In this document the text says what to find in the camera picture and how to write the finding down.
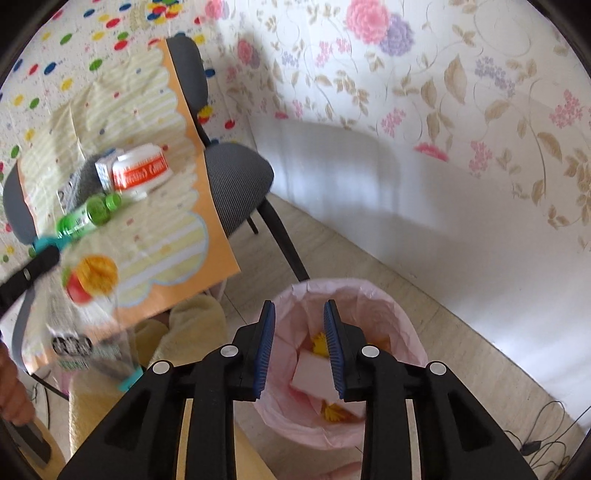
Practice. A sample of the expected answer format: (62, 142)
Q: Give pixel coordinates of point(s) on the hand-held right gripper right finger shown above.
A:
(332, 355)

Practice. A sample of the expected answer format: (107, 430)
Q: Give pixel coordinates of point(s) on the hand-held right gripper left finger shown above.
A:
(265, 355)

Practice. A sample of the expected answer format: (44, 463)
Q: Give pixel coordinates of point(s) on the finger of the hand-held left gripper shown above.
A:
(130, 379)
(39, 265)

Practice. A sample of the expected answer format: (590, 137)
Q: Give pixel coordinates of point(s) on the clear printed plastic packet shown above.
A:
(87, 295)

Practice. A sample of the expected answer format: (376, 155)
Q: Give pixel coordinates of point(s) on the green plastic bottle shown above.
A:
(83, 219)

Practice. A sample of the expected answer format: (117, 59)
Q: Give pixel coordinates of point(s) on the trash bin with pink liner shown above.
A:
(392, 323)

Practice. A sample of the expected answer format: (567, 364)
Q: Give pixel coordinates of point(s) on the grey cloth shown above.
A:
(85, 184)

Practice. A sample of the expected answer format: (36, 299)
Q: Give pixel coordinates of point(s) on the small white carton box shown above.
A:
(105, 173)

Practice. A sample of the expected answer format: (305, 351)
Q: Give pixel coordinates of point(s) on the white cup with orange label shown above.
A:
(143, 170)

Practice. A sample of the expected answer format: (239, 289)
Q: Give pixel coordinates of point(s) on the person's left hand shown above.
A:
(14, 392)

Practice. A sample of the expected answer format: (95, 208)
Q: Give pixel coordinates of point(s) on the yellow orange wrapper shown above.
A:
(318, 345)
(337, 410)

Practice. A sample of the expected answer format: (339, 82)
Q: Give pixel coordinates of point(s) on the pale pink box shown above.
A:
(314, 371)

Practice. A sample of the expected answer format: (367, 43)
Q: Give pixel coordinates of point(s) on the yellow fluffy garment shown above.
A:
(194, 323)

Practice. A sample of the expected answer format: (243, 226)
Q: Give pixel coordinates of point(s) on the grey office chair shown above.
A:
(235, 180)

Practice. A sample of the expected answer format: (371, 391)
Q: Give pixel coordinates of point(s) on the yellow striped cloth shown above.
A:
(138, 106)

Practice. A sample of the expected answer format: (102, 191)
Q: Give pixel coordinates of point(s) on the black power adapter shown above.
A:
(531, 447)

